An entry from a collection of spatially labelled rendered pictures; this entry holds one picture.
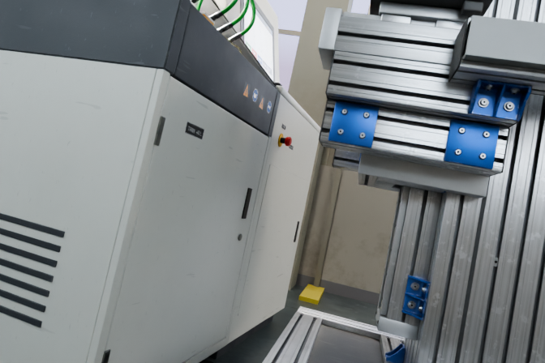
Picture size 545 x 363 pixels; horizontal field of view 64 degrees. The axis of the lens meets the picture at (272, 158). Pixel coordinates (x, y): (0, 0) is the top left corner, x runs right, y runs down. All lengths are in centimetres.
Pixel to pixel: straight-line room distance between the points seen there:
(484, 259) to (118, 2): 97
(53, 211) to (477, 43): 86
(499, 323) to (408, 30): 65
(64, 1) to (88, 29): 11
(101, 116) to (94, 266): 30
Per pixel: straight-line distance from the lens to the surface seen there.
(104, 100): 97
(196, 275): 121
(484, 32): 82
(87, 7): 108
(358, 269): 326
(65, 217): 98
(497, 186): 109
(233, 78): 118
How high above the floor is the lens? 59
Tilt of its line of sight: 5 degrees up
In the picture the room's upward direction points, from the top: 12 degrees clockwise
